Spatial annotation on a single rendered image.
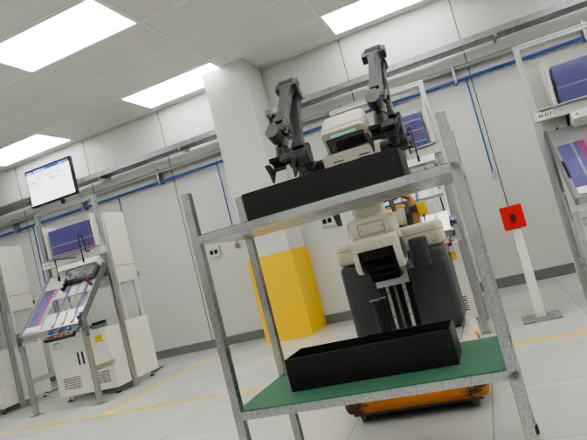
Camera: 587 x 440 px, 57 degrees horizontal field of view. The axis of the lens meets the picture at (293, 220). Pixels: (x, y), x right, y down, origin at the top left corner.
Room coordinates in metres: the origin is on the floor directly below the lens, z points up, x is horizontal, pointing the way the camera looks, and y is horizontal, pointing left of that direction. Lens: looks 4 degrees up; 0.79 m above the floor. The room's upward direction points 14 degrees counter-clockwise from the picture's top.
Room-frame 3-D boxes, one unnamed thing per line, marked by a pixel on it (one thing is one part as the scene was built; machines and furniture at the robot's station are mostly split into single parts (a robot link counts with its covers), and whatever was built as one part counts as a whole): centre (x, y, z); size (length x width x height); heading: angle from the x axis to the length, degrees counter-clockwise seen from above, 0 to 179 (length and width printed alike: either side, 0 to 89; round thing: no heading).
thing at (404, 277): (2.49, -0.42, 0.68); 0.28 x 0.27 x 0.25; 71
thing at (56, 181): (5.25, 2.21, 2.10); 0.58 x 0.14 x 0.41; 71
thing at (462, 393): (2.66, -0.41, 0.16); 0.67 x 0.64 x 0.25; 161
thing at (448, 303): (2.75, -0.45, 0.59); 0.55 x 0.34 x 0.83; 71
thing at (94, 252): (5.39, 2.16, 0.95); 1.36 x 0.82 x 1.90; 161
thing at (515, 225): (3.65, -1.45, 0.39); 0.24 x 0.24 x 0.78; 71
